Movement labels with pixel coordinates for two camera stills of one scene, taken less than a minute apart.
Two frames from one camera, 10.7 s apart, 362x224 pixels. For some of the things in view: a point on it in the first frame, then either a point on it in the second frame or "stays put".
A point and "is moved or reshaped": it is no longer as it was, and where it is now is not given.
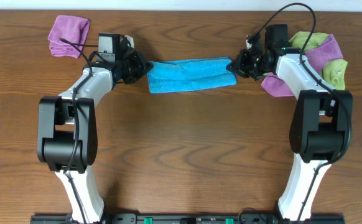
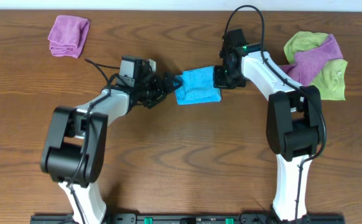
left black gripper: (135, 68) → (163, 88)
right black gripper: (245, 63) → (219, 76)
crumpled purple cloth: (317, 56) stays put
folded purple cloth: (75, 30) stays put
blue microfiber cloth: (190, 74) is moved or reshaped
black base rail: (187, 218) stays put
